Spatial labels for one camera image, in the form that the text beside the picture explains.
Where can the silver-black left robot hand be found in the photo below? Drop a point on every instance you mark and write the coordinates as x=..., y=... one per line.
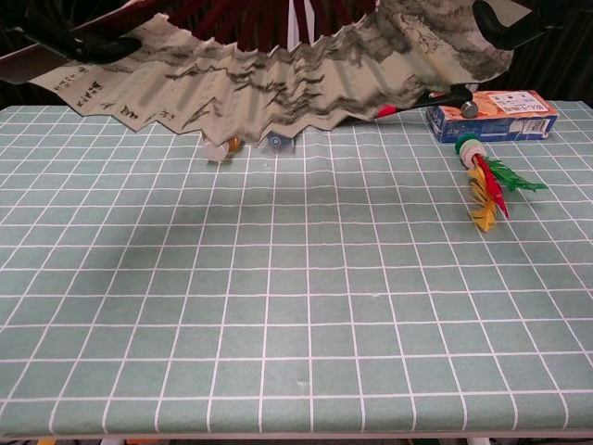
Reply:
x=106, y=50

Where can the green checked tablecloth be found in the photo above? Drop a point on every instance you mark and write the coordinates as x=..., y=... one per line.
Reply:
x=324, y=278

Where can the paper folding fan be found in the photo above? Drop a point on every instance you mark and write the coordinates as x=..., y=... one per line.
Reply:
x=278, y=88

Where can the mayonnaise squeeze bottle, blue cap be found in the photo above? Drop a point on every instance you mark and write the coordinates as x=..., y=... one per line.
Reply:
x=277, y=143

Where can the feather shuttlecock, red yellow green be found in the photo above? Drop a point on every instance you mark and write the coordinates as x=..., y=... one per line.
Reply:
x=492, y=185

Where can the clear bottle of amber tea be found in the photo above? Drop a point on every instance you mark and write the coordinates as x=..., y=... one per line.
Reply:
x=218, y=149

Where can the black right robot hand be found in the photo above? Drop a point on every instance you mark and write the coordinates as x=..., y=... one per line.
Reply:
x=507, y=38

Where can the blue and orange carton box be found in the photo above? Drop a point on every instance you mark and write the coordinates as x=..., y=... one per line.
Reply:
x=505, y=118

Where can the upright white frame post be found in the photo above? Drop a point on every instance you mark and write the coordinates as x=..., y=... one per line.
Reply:
x=292, y=23
x=308, y=18

